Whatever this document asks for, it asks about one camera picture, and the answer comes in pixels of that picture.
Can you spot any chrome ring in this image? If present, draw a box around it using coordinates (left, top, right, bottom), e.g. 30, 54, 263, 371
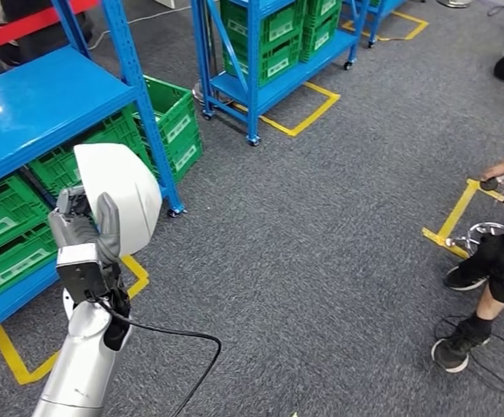
445, 221, 504, 260

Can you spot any blue metal shelf rack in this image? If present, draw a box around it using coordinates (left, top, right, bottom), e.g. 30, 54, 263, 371
0, 0, 187, 343
190, 0, 370, 147
343, 0, 409, 49

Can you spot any black floor cable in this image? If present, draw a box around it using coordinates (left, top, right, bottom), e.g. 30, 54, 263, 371
433, 313, 504, 407

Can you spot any white floor cable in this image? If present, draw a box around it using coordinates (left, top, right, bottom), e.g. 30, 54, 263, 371
89, 5, 192, 50

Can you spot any yellow floor tape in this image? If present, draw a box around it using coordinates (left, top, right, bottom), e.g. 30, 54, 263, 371
422, 178, 504, 301
341, 10, 429, 43
230, 81, 341, 138

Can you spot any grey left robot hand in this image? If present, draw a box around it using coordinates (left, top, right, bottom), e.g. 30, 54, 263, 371
48, 187, 122, 267

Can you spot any white curved plastic part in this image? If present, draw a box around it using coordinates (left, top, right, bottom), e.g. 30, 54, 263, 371
73, 142, 163, 258

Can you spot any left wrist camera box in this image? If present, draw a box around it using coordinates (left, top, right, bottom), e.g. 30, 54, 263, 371
56, 242, 110, 305

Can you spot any red barrier belt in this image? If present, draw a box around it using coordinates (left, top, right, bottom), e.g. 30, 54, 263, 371
0, 0, 98, 56

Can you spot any black camera cable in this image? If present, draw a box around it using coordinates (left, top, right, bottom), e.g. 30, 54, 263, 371
95, 299, 222, 417

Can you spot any green plastic crate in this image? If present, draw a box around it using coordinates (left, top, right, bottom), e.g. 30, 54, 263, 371
303, 0, 343, 30
220, 0, 307, 49
165, 130, 203, 185
222, 34, 304, 88
0, 175, 52, 263
299, 17, 341, 63
27, 106, 148, 200
0, 224, 59, 306
132, 75, 198, 152

